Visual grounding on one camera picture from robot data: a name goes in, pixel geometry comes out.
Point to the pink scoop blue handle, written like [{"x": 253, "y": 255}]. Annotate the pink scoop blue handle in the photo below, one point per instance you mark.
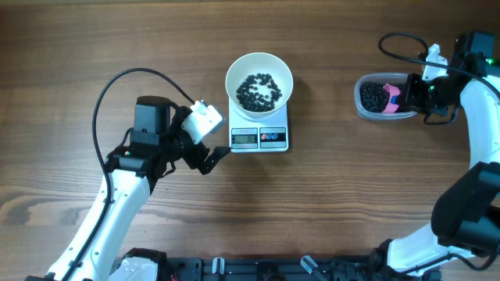
[{"x": 394, "y": 92}]

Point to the black beans in container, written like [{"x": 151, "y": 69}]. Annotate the black beans in container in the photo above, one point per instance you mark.
[{"x": 374, "y": 98}]

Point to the cream white bowl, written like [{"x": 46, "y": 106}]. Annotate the cream white bowl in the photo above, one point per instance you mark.
[{"x": 259, "y": 62}]

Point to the clear plastic bean container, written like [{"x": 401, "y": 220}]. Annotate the clear plastic bean container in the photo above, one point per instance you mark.
[{"x": 383, "y": 78}]

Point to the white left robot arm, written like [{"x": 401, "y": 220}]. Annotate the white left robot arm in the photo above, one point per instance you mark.
[{"x": 162, "y": 134}]

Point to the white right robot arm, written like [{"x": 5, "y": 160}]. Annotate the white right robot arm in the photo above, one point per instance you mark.
[{"x": 464, "y": 223}]

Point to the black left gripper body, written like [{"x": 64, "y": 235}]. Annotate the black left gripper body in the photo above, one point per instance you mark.
[{"x": 195, "y": 154}]

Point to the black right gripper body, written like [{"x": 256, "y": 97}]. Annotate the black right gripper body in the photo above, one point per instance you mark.
[{"x": 413, "y": 94}]

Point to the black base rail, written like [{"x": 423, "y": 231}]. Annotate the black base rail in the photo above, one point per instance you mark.
[{"x": 281, "y": 268}]

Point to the white digital kitchen scale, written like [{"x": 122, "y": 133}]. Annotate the white digital kitchen scale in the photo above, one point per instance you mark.
[{"x": 268, "y": 133}]

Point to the black beans in bowl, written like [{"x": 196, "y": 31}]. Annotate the black beans in bowl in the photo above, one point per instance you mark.
[{"x": 259, "y": 93}]

